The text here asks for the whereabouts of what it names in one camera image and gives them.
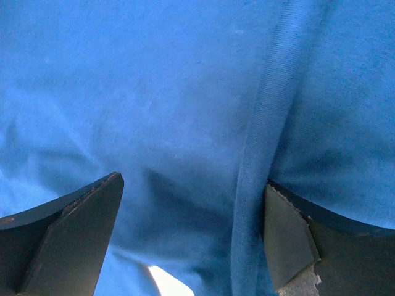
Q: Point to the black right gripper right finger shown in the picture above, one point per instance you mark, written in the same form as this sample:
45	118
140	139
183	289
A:
313	251

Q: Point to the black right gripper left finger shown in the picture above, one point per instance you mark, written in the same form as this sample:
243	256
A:
58	248

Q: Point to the blue t shirt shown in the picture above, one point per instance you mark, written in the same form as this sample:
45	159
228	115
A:
197	104

